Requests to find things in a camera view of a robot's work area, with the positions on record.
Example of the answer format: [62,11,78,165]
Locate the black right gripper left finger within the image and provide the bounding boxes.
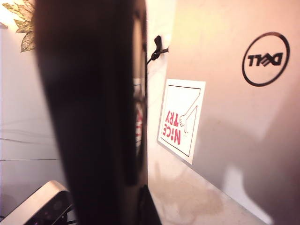
[78,187,129,225]

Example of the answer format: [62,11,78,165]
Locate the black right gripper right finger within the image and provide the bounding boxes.
[137,184,163,225]

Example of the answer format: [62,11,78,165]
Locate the black smartphone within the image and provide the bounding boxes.
[32,0,149,225]

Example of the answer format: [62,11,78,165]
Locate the black charging cable silver plug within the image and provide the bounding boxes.
[145,35,170,66]

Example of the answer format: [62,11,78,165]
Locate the white Nice Try sticker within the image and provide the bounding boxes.
[156,78,207,165]

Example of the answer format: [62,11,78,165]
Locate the silver Dell laptop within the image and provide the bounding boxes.
[147,0,300,225]

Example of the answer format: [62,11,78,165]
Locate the green leaf decoration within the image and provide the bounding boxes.
[1,0,36,53]

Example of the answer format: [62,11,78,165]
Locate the silver depth camera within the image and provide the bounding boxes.
[0,180,74,225]

